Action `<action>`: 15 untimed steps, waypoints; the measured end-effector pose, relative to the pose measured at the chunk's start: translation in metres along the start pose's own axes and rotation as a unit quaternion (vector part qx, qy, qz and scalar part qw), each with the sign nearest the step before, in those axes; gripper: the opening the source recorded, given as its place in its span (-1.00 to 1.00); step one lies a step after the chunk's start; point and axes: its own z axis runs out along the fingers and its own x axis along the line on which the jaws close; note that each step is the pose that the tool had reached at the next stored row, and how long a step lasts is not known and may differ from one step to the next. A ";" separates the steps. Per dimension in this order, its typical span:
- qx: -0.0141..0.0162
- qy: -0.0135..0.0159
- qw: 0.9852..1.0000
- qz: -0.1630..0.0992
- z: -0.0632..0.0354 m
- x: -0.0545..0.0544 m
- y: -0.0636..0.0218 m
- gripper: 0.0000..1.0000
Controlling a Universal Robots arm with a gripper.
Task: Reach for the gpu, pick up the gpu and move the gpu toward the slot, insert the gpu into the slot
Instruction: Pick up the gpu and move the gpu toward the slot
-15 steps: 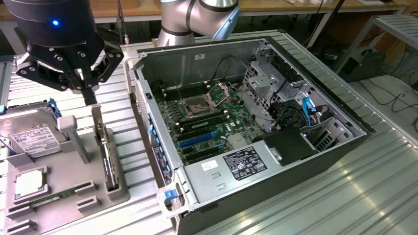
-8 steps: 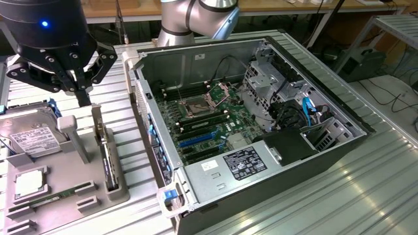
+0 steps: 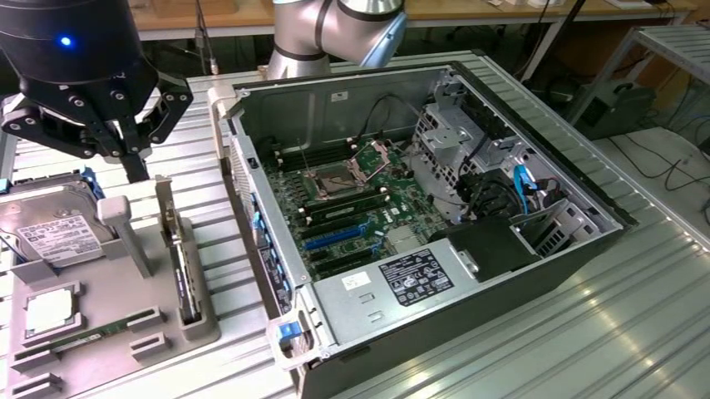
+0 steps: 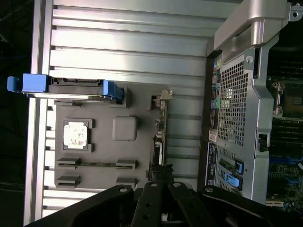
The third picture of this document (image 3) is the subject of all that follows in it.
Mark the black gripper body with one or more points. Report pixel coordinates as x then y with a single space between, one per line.
72 62

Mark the black RAM slot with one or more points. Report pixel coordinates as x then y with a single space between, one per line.
316 160
340 200
312 150

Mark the black expansion slot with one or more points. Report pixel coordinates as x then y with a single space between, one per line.
344 266
340 256
327 228

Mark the blue expansion slot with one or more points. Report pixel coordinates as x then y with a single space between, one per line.
332 239

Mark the blue disk carrier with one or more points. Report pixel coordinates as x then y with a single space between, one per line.
93 187

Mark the black office chair base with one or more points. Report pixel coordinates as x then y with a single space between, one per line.
183 52

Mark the silver hard disk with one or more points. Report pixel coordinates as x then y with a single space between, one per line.
49 232

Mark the thin metal locking lever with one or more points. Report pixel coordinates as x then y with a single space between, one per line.
306 156

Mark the CPU socket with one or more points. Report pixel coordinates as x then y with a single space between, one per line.
332 183

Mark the grey plastic parts rack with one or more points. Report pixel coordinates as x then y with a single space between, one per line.
111 316

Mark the silver CPU chip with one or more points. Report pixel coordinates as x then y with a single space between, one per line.
49 309

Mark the dark installed RAM stick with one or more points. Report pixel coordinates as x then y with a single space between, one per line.
346 211

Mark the metal socket cover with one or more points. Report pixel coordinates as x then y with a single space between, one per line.
370 158

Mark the green RAM stick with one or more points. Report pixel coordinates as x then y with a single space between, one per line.
93 336

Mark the green motherboard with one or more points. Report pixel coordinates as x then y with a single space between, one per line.
388 199

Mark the blue plastic case latch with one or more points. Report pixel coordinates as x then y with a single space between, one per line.
287 331

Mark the silver chipset heatsink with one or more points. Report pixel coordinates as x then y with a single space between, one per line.
406 239

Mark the grey power supply unit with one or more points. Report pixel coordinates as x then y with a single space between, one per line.
355 307

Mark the silver perforated disk bay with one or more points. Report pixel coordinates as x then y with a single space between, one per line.
443 141

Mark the black open PC case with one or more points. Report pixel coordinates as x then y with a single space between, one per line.
499 307

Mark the silver slanted disk bay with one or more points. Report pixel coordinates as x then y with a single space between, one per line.
554 232

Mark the black floor case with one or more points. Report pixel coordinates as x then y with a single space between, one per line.
621 108

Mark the metal slat side table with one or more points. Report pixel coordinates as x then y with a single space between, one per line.
682 45

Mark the grey metal frame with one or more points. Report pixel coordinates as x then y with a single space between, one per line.
7 158

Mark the wooden desk with white frame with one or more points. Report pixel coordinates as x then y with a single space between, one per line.
471 10

